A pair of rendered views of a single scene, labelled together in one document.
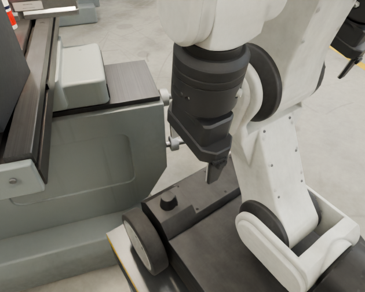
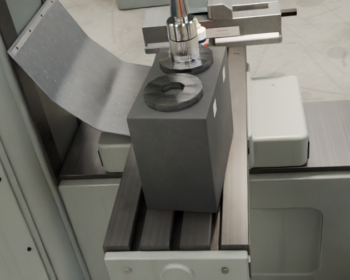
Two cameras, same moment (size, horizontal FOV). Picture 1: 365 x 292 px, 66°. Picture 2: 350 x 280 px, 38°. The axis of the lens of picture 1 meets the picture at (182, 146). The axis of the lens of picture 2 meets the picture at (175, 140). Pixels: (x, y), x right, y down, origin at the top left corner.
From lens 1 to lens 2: 33 cm
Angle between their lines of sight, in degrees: 22
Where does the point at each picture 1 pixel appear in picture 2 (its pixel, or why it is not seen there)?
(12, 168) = (229, 258)
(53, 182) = not seen: hidden behind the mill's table
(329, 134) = not seen: outside the picture
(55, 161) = not seen: hidden behind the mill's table
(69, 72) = (261, 120)
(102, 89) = (301, 148)
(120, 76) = (321, 124)
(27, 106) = (236, 181)
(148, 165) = (342, 258)
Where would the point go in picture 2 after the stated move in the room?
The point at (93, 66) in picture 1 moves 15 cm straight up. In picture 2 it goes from (292, 114) to (293, 58)
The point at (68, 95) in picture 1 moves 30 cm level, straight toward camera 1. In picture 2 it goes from (257, 151) to (288, 253)
